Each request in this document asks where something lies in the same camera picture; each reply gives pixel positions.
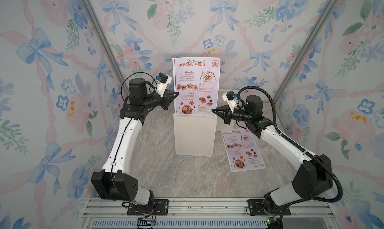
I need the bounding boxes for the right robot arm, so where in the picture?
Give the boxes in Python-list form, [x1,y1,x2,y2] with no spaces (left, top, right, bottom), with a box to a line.
[212,91,343,215]

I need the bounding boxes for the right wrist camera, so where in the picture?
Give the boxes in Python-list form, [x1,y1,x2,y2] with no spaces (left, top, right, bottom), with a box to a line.
[222,91,242,113]

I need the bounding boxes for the aluminium frame post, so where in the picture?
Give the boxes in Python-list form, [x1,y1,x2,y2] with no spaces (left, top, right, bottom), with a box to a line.
[79,0,129,96]
[273,0,340,103]

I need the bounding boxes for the aluminium frame post left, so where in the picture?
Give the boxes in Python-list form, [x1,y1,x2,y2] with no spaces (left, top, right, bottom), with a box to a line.
[79,0,129,96]

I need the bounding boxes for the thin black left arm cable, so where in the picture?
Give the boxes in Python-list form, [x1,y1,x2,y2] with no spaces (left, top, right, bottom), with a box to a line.
[110,72,158,203]

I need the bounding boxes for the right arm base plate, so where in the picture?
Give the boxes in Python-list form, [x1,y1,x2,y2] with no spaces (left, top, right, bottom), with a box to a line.
[247,199,291,216]

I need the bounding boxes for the white narrow rack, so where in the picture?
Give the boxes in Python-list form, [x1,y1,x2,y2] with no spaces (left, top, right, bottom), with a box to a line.
[174,114,217,157]
[216,89,235,133]

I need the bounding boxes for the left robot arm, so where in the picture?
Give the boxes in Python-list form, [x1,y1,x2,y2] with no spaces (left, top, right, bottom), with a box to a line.
[91,73,179,207]

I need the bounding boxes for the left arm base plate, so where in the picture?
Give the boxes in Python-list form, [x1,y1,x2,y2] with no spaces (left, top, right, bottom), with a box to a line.
[127,199,169,217]

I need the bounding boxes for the restaurant special menu sheet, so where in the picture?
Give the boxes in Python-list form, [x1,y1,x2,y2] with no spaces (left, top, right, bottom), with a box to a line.
[173,57,221,116]

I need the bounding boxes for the aluminium frame post right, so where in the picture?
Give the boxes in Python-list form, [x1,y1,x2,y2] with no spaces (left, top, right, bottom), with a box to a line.
[273,0,340,103]

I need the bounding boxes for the black corrugated cable conduit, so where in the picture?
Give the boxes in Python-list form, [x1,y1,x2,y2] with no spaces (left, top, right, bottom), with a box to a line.
[236,86,344,203]

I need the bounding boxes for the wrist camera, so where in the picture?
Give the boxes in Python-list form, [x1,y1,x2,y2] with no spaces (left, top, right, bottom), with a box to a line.
[156,73,172,98]
[222,91,242,113]

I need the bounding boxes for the white narrow rack front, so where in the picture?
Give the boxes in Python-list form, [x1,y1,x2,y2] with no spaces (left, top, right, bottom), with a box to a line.
[174,114,217,157]

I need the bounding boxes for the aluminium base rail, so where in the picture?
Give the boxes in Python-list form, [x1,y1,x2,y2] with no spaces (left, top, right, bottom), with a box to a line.
[78,198,340,229]

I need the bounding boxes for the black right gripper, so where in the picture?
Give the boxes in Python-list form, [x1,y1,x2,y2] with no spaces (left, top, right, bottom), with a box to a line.
[213,104,253,125]

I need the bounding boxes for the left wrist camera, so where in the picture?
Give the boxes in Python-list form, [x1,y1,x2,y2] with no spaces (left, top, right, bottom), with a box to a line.
[156,73,172,98]

